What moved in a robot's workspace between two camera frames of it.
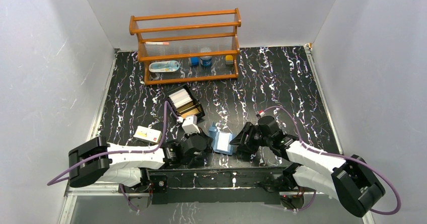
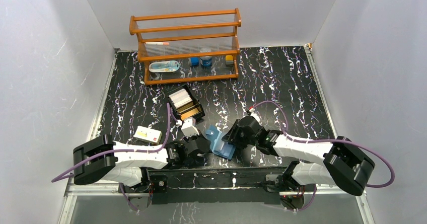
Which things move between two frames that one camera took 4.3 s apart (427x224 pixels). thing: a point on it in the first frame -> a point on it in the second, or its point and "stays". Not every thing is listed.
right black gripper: x=247 y=146 -> x=228 y=137
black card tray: x=184 y=103 stays
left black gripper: x=203 y=142 stays
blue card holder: x=221 y=141 stays
